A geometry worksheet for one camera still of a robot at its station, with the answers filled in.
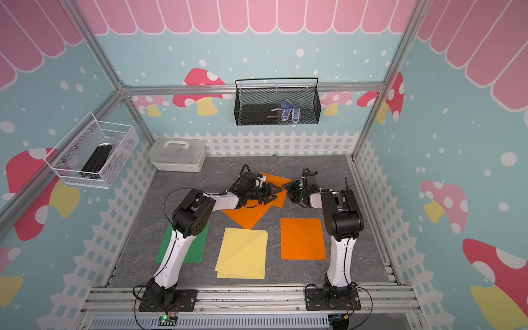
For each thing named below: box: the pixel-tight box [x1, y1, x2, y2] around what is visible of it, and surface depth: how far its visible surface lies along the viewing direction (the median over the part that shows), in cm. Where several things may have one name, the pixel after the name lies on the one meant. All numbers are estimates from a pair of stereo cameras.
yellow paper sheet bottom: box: [214, 227, 269, 280], surface depth 87 cm
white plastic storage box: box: [147, 137, 207, 172], surface depth 111 cm
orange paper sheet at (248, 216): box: [220, 203, 273, 230], surface depth 98 cm
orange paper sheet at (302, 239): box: [280, 217, 327, 260], surface depth 90 cm
